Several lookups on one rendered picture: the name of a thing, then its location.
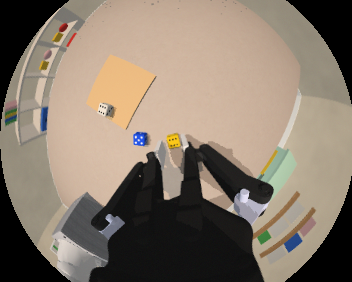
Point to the light orange mat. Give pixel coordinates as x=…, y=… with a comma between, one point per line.
x=121, y=84

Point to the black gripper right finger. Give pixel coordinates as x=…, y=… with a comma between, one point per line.
x=250, y=196

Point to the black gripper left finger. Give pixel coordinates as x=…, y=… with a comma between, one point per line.
x=121, y=205

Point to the yellow die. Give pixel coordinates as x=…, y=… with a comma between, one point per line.
x=173, y=140

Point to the blue die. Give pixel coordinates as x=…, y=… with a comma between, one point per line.
x=140, y=138

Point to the white die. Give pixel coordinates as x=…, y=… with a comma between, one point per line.
x=105, y=109

